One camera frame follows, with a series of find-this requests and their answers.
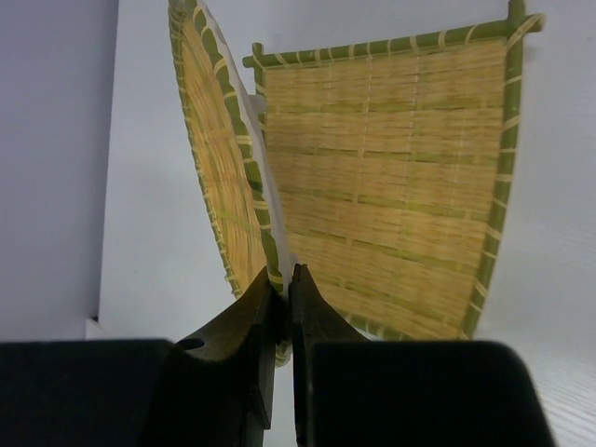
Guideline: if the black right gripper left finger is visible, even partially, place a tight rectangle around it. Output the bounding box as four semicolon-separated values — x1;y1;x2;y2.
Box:
1;272;275;446

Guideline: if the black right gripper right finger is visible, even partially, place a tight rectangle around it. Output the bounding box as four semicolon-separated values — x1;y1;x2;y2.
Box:
290;264;554;446

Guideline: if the square green-rimmed bamboo plate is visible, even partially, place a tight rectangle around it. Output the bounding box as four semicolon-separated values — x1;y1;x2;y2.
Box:
243;1;546;340

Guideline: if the curved green-rimmed bamboo plate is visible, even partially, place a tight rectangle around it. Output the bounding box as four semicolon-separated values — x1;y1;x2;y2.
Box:
167;0;297;369

